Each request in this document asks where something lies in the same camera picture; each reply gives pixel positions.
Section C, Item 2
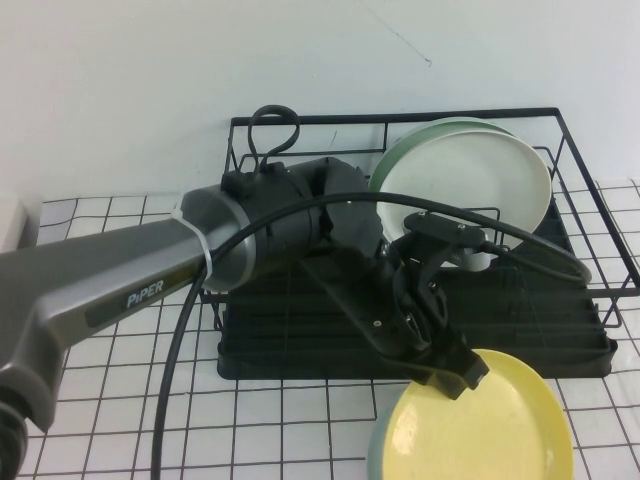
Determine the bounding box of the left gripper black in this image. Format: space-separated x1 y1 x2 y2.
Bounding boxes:
312 239 490 401

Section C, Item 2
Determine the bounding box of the cream plastic plate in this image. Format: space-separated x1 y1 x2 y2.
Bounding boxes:
374 130 553 251

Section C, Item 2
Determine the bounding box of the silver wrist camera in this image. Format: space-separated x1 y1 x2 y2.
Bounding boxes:
447 248 496 272

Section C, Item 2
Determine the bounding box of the white grid tablecloth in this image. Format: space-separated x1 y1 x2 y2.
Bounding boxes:
0 180 640 480

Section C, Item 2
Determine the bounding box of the thin black cable loop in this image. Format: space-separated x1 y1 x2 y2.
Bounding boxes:
249 104 300 174

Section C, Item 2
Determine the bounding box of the white grey box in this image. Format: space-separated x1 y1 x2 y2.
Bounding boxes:
0 192 44 251

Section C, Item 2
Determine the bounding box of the yellow plastic plate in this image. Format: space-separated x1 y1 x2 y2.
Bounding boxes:
382 348 574 480

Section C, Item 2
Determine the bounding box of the black wire dish rack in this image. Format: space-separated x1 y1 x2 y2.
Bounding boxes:
199 106 640 331

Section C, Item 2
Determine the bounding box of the green plastic plate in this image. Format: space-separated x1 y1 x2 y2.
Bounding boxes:
368 117 517 192

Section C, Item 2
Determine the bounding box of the light blue plastic plate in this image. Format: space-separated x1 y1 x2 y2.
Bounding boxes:
366 399 397 480

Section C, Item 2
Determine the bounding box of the black plastic drip tray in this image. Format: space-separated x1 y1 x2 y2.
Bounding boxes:
216 172 619 380

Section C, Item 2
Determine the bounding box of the white zip tie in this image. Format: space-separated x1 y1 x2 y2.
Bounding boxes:
171 198 217 281

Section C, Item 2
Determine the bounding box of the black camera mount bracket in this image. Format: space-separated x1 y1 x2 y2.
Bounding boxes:
402 212 485 261

